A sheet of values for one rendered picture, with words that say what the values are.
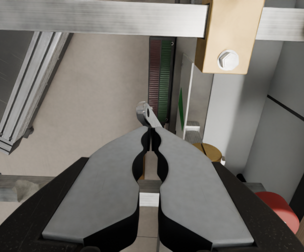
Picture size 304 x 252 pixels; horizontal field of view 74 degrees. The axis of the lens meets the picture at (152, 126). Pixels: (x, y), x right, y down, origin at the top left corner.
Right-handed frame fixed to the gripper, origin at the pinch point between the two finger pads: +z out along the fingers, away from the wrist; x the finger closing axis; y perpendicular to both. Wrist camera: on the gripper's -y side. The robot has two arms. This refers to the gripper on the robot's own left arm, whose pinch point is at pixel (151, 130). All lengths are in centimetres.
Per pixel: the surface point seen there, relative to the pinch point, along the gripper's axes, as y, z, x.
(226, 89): 7.4, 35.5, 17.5
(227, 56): -3.3, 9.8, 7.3
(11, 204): 121, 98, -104
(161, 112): 10.4, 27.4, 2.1
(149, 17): -6.6, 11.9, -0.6
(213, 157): 10.1, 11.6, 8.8
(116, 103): 36, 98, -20
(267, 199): 14.7, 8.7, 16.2
